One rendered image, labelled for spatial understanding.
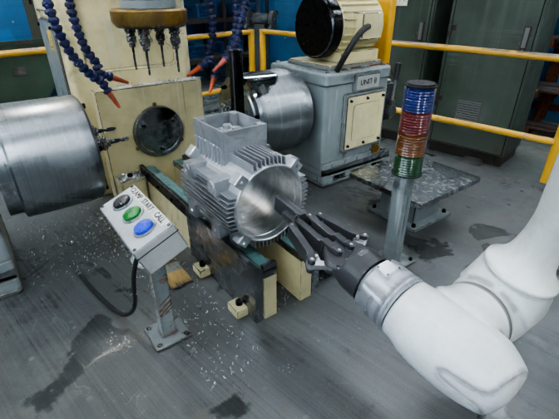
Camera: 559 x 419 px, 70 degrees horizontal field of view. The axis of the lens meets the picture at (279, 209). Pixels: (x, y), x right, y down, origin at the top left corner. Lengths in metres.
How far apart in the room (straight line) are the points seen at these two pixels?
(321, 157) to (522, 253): 0.80
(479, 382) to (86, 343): 0.65
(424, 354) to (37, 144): 0.79
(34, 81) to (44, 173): 4.24
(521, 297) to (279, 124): 0.77
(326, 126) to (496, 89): 2.76
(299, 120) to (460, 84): 2.90
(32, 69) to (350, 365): 4.77
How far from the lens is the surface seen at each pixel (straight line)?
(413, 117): 0.83
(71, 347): 0.86
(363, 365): 0.76
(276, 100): 1.15
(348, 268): 0.59
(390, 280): 0.56
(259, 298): 0.78
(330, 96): 1.24
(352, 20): 1.35
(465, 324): 0.53
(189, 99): 1.25
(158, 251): 0.60
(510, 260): 0.62
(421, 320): 0.53
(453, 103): 4.02
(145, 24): 1.03
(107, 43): 1.29
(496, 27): 3.87
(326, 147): 1.28
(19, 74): 5.11
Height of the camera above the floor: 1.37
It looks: 29 degrees down
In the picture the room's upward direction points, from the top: straight up
